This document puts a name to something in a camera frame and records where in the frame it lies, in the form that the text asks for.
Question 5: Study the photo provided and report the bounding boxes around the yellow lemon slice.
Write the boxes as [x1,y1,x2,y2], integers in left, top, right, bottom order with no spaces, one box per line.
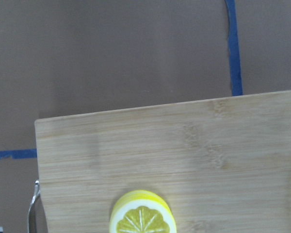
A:
[109,190,177,233]

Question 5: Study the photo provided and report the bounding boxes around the wooden cutting board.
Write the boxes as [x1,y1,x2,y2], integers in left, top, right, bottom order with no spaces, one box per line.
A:
[35,91,291,233]

